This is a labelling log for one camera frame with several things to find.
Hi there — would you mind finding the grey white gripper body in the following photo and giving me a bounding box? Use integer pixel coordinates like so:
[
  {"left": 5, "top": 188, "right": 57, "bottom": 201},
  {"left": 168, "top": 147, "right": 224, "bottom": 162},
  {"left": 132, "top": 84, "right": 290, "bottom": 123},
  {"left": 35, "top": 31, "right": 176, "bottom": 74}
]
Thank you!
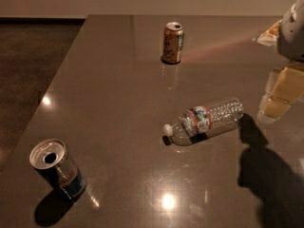
[{"left": 277, "top": 0, "right": 304, "bottom": 62}]

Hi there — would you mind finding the silver blue energy drink can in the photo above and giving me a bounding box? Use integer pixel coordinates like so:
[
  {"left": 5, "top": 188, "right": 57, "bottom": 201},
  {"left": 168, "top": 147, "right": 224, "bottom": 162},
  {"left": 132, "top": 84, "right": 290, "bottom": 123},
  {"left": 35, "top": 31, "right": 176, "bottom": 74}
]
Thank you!
[{"left": 29, "top": 139, "right": 86, "bottom": 200}]

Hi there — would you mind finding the clear plastic water bottle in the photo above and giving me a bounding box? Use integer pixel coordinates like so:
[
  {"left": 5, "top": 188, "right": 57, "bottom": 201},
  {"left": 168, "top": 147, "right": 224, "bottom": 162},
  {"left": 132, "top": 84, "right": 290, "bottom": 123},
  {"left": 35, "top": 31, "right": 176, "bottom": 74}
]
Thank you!
[{"left": 163, "top": 98, "right": 244, "bottom": 146}]

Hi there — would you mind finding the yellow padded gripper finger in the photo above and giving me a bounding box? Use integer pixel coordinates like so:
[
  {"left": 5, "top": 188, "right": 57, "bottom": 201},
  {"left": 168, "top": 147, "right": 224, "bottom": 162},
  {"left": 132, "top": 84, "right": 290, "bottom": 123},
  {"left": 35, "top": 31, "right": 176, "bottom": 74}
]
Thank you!
[
  {"left": 257, "top": 61, "right": 304, "bottom": 124},
  {"left": 257, "top": 20, "right": 281, "bottom": 47}
]

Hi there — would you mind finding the orange soda can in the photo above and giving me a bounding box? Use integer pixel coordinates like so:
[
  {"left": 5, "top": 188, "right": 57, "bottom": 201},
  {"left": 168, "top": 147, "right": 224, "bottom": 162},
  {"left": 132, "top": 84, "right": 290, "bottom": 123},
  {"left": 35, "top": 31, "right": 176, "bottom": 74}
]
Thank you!
[{"left": 162, "top": 22, "right": 184, "bottom": 65}]

